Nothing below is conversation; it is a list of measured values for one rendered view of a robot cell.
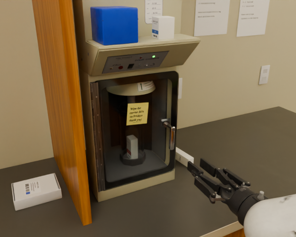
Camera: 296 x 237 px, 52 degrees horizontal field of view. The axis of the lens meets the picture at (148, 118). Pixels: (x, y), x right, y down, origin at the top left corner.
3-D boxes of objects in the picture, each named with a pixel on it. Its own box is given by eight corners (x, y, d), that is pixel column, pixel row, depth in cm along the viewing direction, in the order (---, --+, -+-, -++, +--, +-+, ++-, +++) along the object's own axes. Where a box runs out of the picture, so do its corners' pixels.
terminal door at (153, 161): (99, 191, 107) (91, 81, 91) (174, 169, 119) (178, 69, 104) (100, 192, 106) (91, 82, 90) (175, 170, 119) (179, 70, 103)
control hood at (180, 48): (87, 75, 90) (84, 40, 86) (179, 63, 104) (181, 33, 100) (99, 84, 81) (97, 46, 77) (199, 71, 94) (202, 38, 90)
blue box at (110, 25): (92, 40, 86) (89, 6, 83) (124, 37, 91) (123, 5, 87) (103, 45, 78) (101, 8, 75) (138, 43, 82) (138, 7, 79)
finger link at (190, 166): (202, 180, 89) (200, 181, 88) (189, 169, 95) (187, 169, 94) (203, 171, 88) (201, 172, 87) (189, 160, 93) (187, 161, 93)
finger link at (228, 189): (231, 201, 81) (228, 202, 80) (199, 182, 89) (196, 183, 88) (233, 188, 79) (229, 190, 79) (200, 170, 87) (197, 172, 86)
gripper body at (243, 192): (265, 190, 76) (238, 172, 83) (239, 200, 72) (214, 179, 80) (260, 215, 79) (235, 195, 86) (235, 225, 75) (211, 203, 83)
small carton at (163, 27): (151, 37, 92) (151, 16, 90) (167, 36, 94) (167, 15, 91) (158, 39, 88) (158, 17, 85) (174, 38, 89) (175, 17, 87)
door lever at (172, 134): (168, 143, 112) (162, 145, 111) (169, 120, 109) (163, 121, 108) (175, 149, 108) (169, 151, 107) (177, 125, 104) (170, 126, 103)
